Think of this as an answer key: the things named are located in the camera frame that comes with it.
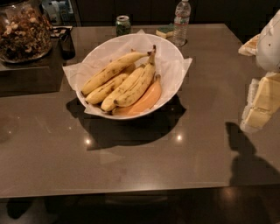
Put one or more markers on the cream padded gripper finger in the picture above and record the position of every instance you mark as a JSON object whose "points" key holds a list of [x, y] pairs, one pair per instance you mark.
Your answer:
{"points": [[249, 48], [263, 102]]}

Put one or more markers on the white rounded gripper body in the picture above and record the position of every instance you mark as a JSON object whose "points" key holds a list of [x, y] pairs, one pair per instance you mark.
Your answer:
{"points": [[269, 44]]}

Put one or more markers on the white bowl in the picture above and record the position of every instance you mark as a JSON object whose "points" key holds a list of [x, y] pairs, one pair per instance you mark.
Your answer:
{"points": [[130, 76]]}

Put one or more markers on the long-stemmed yellow banana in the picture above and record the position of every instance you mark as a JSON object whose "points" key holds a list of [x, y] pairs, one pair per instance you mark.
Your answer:
{"points": [[134, 93]]}

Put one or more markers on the orange-tinted banana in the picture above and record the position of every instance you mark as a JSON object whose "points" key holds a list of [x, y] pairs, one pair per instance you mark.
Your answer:
{"points": [[147, 101]]}

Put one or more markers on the clear plastic water bottle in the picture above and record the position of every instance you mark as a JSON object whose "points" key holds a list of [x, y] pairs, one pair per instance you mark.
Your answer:
{"points": [[181, 22]]}

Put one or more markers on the white paper liner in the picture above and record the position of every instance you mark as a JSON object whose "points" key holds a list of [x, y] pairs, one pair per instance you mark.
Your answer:
{"points": [[170, 65]]}

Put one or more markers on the yellow green sponge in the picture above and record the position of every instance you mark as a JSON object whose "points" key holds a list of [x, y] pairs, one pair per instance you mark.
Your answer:
{"points": [[165, 31]]}

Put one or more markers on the green drink can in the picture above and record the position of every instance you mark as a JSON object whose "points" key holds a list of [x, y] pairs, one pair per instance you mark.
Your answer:
{"points": [[122, 25]]}

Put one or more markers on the dark tray stand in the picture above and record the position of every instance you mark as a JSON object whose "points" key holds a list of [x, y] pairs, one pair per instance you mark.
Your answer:
{"points": [[36, 77]]}

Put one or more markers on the glass jar of nuts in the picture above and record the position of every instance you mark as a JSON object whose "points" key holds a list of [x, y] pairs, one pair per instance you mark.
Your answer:
{"points": [[24, 35]]}

